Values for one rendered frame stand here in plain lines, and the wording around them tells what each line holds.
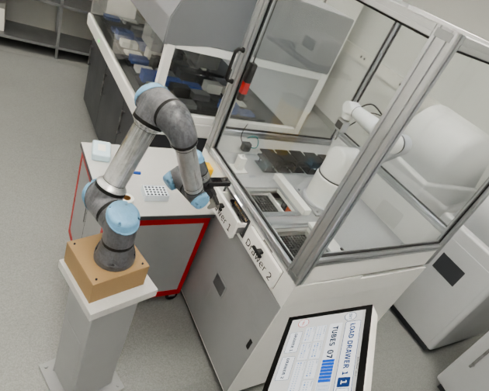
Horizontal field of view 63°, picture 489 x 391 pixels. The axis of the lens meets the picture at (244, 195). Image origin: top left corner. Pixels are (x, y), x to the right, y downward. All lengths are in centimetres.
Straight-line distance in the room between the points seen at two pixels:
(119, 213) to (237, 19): 141
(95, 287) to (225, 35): 155
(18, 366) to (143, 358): 59
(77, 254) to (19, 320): 94
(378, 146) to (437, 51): 32
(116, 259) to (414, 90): 114
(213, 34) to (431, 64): 139
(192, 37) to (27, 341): 180
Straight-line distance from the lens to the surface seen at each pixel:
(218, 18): 239
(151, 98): 138
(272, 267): 176
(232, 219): 190
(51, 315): 250
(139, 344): 244
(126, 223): 142
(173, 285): 251
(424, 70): 133
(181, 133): 132
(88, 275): 154
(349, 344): 131
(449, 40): 131
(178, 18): 231
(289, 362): 135
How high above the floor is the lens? 202
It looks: 32 degrees down
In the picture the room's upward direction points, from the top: 25 degrees clockwise
